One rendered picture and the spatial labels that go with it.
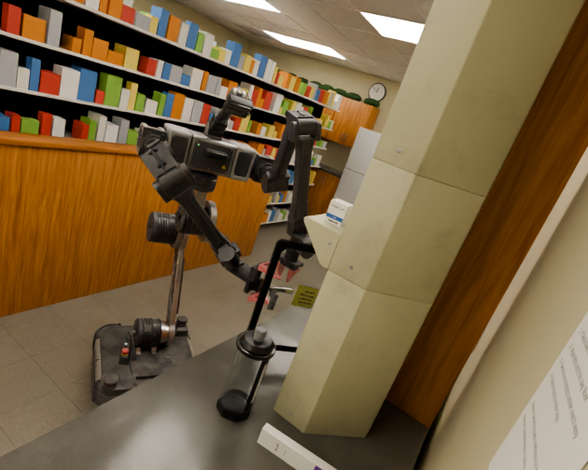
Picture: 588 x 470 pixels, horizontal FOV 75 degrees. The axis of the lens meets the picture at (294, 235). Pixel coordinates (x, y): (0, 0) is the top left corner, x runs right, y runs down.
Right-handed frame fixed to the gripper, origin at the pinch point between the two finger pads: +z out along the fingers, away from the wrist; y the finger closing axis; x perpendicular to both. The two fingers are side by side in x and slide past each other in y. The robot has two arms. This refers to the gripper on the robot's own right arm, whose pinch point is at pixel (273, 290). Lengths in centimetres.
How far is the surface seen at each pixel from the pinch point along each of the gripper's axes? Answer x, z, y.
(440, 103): -17, 31, 67
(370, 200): -17, 25, 42
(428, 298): -3, 45, 24
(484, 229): 21, 48, 43
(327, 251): -16.4, 19.0, 26.3
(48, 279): 28, -174, -97
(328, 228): -16.2, 16.9, 31.6
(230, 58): 194, -228, 82
